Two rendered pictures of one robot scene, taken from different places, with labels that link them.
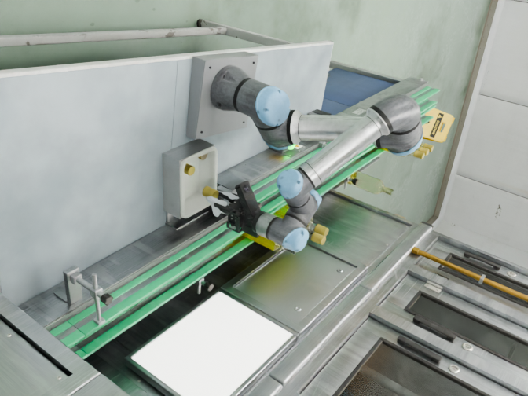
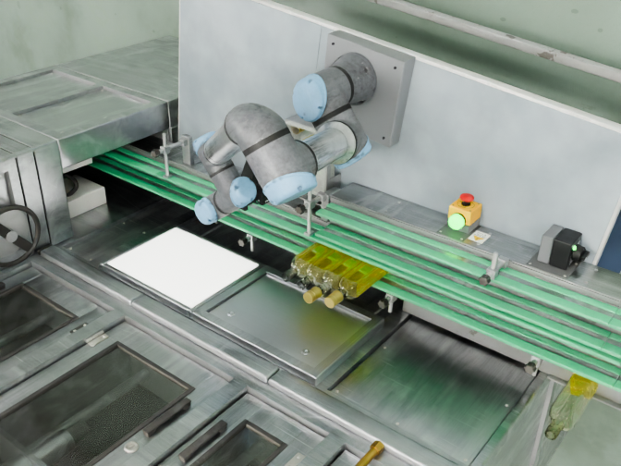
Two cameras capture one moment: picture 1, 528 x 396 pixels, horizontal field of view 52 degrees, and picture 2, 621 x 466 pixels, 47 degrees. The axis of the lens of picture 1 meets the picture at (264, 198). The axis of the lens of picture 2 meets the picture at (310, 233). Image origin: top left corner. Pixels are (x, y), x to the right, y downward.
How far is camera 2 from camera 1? 2.52 m
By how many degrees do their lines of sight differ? 77
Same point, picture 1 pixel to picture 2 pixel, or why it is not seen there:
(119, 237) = not seen: hidden behind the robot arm
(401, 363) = (152, 401)
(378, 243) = (399, 413)
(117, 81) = (261, 18)
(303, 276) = (291, 322)
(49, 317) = (171, 157)
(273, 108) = (298, 94)
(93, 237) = not seen: hidden behind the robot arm
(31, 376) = (66, 127)
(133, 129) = (273, 69)
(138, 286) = (210, 188)
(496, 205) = not seen: outside the picture
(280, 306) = (237, 302)
